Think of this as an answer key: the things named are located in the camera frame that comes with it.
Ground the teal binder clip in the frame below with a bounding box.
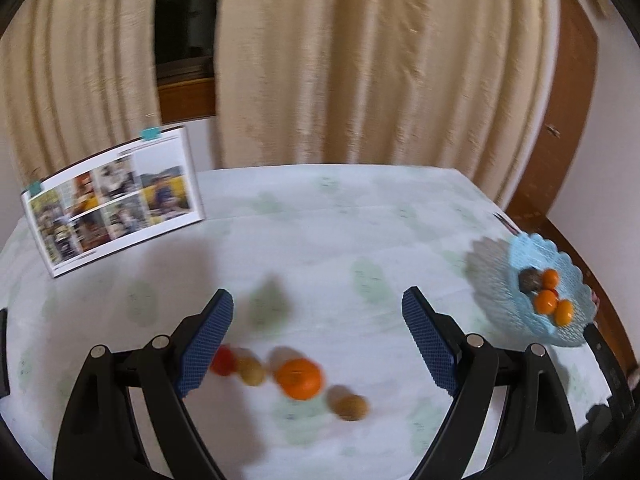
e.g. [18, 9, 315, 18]
[27, 180, 42, 198]
[140, 127, 162, 142]

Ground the dark brown round fruit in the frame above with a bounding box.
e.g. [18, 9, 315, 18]
[518, 266, 542, 295]

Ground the orange mandarin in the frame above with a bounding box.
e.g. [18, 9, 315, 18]
[273, 358, 324, 401]
[553, 299, 574, 327]
[533, 289, 558, 315]
[540, 269, 560, 290]

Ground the beige curtain right panel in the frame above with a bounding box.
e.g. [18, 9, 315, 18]
[215, 0, 552, 204]

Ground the photo collage calendar board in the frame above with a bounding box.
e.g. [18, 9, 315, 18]
[22, 126, 205, 278]

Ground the white green patterned bedsheet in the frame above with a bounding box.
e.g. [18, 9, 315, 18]
[1, 165, 530, 479]

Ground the brown wooden door frame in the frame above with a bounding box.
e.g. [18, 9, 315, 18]
[506, 0, 599, 232]

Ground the small red tomato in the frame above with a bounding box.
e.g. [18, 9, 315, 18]
[209, 344, 236, 377]

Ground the beige curtain left panel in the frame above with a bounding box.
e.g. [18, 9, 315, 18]
[1, 0, 162, 185]

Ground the brown kiwi fruit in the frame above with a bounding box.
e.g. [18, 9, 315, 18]
[236, 356, 267, 387]
[332, 394, 370, 422]

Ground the beige curtain panel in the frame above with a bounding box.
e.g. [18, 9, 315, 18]
[215, 0, 552, 204]
[1, 0, 162, 185]

